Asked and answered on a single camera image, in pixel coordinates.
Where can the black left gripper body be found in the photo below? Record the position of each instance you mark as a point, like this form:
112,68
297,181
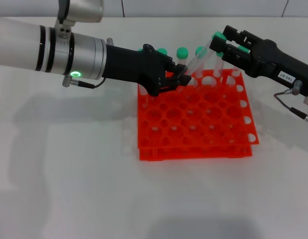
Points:
129,64

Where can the left wrist camera housing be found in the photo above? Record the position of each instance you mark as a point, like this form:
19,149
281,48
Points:
81,10

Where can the orange test tube rack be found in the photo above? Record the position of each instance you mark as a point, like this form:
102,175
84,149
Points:
193,124

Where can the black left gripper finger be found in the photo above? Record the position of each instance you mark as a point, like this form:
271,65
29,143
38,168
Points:
179,69
184,81

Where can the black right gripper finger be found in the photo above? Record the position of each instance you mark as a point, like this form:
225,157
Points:
233,35
233,54

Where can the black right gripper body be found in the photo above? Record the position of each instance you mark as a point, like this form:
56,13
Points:
273,59

